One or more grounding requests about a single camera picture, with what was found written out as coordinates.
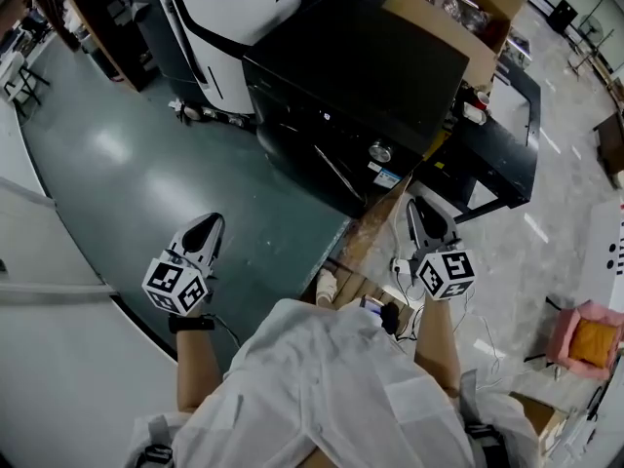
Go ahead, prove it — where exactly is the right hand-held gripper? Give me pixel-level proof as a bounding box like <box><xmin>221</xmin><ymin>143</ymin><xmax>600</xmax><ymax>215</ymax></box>
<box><xmin>405</xmin><ymin>195</ymin><xmax>477</xmax><ymax>302</ymax></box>

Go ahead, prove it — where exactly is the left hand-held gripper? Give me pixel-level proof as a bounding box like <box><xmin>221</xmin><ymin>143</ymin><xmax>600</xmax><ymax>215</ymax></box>
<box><xmin>140</xmin><ymin>212</ymin><xmax>226</xmax><ymax>318</ymax></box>

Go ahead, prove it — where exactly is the silver washing machine dial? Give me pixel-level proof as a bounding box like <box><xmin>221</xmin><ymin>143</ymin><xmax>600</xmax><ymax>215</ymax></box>
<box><xmin>368</xmin><ymin>139</ymin><xmax>394</xmax><ymax>164</ymax></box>

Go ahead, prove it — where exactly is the black washing machine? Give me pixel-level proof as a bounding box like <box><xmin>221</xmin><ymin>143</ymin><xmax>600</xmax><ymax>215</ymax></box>
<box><xmin>242</xmin><ymin>0</ymin><xmax>472</xmax><ymax>219</ymax></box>

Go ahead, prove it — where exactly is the person's left forearm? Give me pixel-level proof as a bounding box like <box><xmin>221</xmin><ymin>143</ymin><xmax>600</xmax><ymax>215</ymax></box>
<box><xmin>174</xmin><ymin>328</ymin><xmax>224</xmax><ymax>414</ymax></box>

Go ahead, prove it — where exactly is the person's right forearm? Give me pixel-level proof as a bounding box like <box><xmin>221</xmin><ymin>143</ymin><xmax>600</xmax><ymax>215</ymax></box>
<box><xmin>413</xmin><ymin>292</ymin><xmax>462</xmax><ymax>400</ymax></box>

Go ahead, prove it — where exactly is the white and black machine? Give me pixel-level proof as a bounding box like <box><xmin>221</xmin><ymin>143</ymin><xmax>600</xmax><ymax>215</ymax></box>
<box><xmin>123</xmin><ymin>0</ymin><xmax>304</xmax><ymax>117</ymax></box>

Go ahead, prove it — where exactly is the black wristband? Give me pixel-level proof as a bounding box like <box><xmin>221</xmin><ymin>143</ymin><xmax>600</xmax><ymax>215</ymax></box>
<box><xmin>168</xmin><ymin>312</ymin><xmax>216</xmax><ymax>334</ymax></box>

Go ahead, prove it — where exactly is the wooden plank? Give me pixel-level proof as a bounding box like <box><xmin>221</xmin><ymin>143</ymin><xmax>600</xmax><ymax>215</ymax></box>
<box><xmin>300</xmin><ymin>173</ymin><xmax>415</xmax><ymax>307</ymax></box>

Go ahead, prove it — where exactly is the person's white shoe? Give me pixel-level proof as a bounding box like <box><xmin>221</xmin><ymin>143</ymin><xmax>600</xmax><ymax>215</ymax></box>
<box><xmin>315</xmin><ymin>267</ymin><xmax>339</xmax><ymax>307</ymax></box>

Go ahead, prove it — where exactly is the white curved counter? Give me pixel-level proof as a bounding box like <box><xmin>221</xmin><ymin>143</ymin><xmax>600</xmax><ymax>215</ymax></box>
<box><xmin>0</xmin><ymin>176</ymin><xmax>179</xmax><ymax>468</ymax></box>

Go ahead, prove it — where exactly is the pink box with orange cushion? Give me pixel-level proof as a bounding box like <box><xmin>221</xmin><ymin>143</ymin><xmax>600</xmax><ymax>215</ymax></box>
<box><xmin>544</xmin><ymin>299</ymin><xmax>624</xmax><ymax>382</ymax></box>

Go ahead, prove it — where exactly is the white panel with black dots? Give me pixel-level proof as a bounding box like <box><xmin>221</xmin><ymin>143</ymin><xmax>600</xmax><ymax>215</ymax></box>
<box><xmin>581</xmin><ymin>199</ymin><xmax>624</xmax><ymax>307</ymax></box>

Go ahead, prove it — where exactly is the small cardboard box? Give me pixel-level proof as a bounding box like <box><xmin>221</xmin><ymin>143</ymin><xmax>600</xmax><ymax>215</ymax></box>
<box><xmin>508</xmin><ymin>391</ymin><xmax>569</xmax><ymax>453</ymax></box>

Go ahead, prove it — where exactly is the person's white shirt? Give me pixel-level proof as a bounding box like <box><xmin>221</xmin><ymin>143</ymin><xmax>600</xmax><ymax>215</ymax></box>
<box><xmin>127</xmin><ymin>297</ymin><xmax>543</xmax><ymax>468</ymax></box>

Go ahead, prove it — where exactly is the brown wooden table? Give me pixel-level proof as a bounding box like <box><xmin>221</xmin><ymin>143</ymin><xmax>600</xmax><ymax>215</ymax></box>
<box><xmin>592</xmin><ymin>111</ymin><xmax>624</xmax><ymax>190</ymax></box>

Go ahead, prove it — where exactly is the folding chair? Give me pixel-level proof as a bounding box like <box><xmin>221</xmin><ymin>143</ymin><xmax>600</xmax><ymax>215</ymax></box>
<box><xmin>0</xmin><ymin>50</ymin><xmax>52</xmax><ymax>117</ymax></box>

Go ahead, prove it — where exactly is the wooden shelf unit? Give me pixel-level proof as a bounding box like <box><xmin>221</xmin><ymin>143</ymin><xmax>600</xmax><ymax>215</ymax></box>
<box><xmin>34</xmin><ymin>0</ymin><xmax>158</xmax><ymax>93</ymax></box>

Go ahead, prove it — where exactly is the black speaker box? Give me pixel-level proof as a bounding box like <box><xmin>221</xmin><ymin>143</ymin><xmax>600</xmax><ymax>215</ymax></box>
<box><xmin>545</xmin><ymin>0</ymin><xmax>579</xmax><ymax>36</ymax></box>

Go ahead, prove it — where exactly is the white cable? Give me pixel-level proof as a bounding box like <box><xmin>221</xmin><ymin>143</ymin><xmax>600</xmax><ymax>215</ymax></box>
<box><xmin>389</xmin><ymin>212</ymin><xmax>511</xmax><ymax>392</ymax></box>

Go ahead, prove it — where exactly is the black metal table frame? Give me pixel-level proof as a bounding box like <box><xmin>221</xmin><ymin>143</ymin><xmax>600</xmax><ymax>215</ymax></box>
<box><xmin>417</xmin><ymin>51</ymin><xmax>543</xmax><ymax>224</ymax></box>

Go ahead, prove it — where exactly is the grey shoulder strap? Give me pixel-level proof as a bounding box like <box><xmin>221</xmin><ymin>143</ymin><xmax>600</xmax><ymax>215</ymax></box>
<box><xmin>456</xmin><ymin>369</ymin><xmax>511</xmax><ymax>468</ymax></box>
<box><xmin>135</xmin><ymin>413</ymin><xmax>176</xmax><ymax>468</ymax></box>

